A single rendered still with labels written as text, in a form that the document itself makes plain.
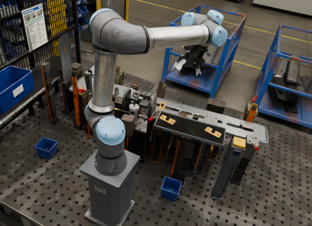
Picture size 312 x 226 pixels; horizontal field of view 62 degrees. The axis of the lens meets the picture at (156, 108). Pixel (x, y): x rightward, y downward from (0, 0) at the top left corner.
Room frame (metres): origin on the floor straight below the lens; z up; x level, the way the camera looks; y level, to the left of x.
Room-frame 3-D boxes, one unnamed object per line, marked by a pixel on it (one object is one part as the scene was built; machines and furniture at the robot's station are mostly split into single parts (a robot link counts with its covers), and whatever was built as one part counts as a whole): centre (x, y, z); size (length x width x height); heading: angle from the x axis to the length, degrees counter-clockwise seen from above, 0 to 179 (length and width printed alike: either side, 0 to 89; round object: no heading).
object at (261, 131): (1.43, -0.06, 1.00); 1.38 x 0.22 x 0.02; 78
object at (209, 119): (1.19, -0.33, 0.90); 0.13 x 0.10 x 0.41; 168
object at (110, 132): (0.80, 0.18, 1.27); 0.13 x 0.12 x 0.14; 33
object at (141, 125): (1.25, 0.10, 0.94); 0.18 x 0.13 x 0.49; 78
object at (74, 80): (1.39, 0.55, 0.95); 0.03 x 0.01 x 0.50; 78
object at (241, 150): (0.99, -0.45, 0.92); 0.08 x 0.08 x 0.44; 78
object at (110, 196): (0.79, 0.17, 0.90); 0.21 x 0.21 x 0.40; 70
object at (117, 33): (0.92, -0.02, 1.68); 0.49 x 0.11 x 0.12; 123
